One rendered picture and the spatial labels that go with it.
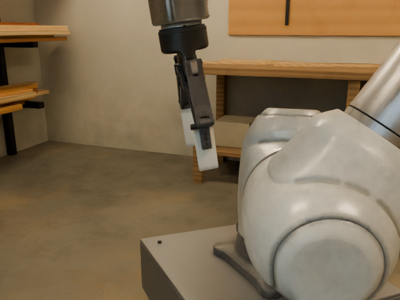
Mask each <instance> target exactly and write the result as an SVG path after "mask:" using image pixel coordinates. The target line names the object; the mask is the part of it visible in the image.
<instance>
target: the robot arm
mask: <svg viewBox="0 0 400 300"><path fill-rule="evenodd" d="M207 1H208V0H148V4H149V11H150V15H151V21H152V25H153V26H161V29H162V30H159V32H158V37H159V41H160V48H161V52H162V53H163V54H177V55H174V58H173V60H174V63H175V64H174V70H175V74H176V80H177V90H178V97H179V100H178V102H179V104H180V107H181V110H180V112H181V116H182V123H183V130H184V135H185V142H186V147H191V146H195V148H196V155H197V160H198V167H199V171H205V170H210V169H214V168H218V160H217V151H216V146H215V138H214V129H213V125H214V124H215V120H214V118H213V112H212V109H211V104H210V99H209V96H208V91H207V86H206V82H205V77H204V71H203V66H202V64H203V62H202V60H201V58H198V59H197V57H196V53H195V51H196V50H200V49H204V48H206V47H208V35H207V27H206V26H205V24H202V20H203V19H207V18H209V16H210V15H209V12H208V2H207ZM237 213H238V222H237V223H236V231H237V238H236V240H230V241H225V242H217V243H215V244H214V245H213V254H214V255H216V256H218V257H220V258H222V259H224V260H225V261H227V262H228V263H229V264H230V265H231V266H232V267H233V268H234V269H235V270H237V271H238V272H239V273H240V274H241V275H243V277H245V278H246V279H247V280H248V281H249V282H251V283H252V284H253V285H254V286H255V287H256V288H257V290H258V292H259V294H260V295H261V296H262V297H263V298H266V299H279V298H280V297H282V296H284V297H285V298H287V299H288V300H372V299H373V298H374V297H375V296H376V295H377V294H378V293H379V292H380V291H381V289H382V288H383V286H384V285H385V284H386V282H387V281H388V280H389V278H390V276H391V274H392V273H393V270H394V268H395V266H396V263H397V261H398V258H399V252H400V41H399V42H398V43H397V44H396V46H395V47H394V48H393V50H392V51H391V52H390V54H389V55H388V56H387V57H386V59H385V60H384V61H383V62H382V64H381V65H380V66H379V68H378V69H377V70H376V71H375V73H374V74H373V75H372V76H371V78H370V79H369V80H368V82H367V83H366V84H365V85H364V87H363V88H362V89H361V90H360V92H359V93H358V95H357V96H356V97H355V98H354V100H353V101H352V102H351V103H350V105H349V106H348V107H347V109H346V110H345V111H344V112H343V111H341V110H339V109H335V110H331V111H326V112H320V111H318V110H302V109H288V108H267V109H265V110H264V111H263V112H262V113H261V114H260V115H258V116H257V117H256V118H255V120H254V121H253V122H252V124H251V126H250V127H249V129H248V131H247V133H246V135H245V138H244V140H243V144H242V150H241V156H240V166H239V179H238V192H237Z"/></svg>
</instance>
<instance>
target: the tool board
mask: <svg viewBox="0 0 400 300"><path fill-rule="evenodd" d="M228 35H314V36H400V0H229V33H228Z"/></svg>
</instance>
